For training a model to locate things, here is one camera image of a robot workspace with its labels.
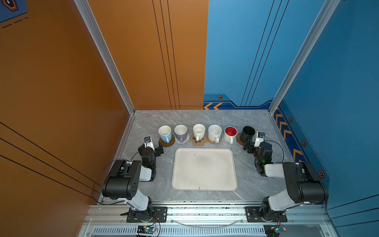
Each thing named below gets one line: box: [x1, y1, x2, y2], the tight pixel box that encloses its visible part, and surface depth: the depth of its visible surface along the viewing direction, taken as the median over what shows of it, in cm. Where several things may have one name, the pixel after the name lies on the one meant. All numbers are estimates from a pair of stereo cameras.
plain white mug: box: [192, 123, 206, 142], surface depth 98 cm
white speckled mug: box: [207, 124, 223, 144], surface depth 99 cm
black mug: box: [240, 125, 256, 144], surface depth 97 cm
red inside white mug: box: [223, 125, 238, 145], surface depth 99 cm
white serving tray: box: [171, 147, 238, 192], surface depth 90 cm
